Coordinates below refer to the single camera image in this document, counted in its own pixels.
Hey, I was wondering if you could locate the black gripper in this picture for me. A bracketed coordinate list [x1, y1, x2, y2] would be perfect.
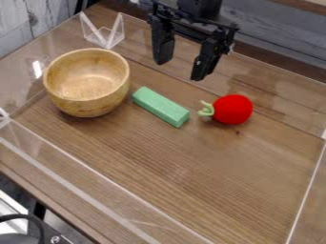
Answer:
[148, 0, 239, 81]

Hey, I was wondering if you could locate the green rectangular block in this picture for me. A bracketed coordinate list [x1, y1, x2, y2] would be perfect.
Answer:
[131, 87, 190, 128]

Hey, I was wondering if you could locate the red plush tomato toy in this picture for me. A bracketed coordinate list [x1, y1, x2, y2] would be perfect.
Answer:
[199, 94, 254, 125]

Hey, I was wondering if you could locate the wooden bowl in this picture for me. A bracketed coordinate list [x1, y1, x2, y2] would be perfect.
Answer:
[43, 48, 129, 117]

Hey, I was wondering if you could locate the clear acrylic corner bracket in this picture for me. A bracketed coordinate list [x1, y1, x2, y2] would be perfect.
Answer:
[79, 12, 124, 50]

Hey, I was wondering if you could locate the clear acrylic tray wall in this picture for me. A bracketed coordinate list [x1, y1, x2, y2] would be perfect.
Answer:
[0, 107, 323, 244]

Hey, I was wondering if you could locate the black cable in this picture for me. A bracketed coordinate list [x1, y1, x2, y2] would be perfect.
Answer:
[0, 213, 47, 244]

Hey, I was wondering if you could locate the black metal table bracket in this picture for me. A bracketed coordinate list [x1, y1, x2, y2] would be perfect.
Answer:
[28, 202, 72, 244]

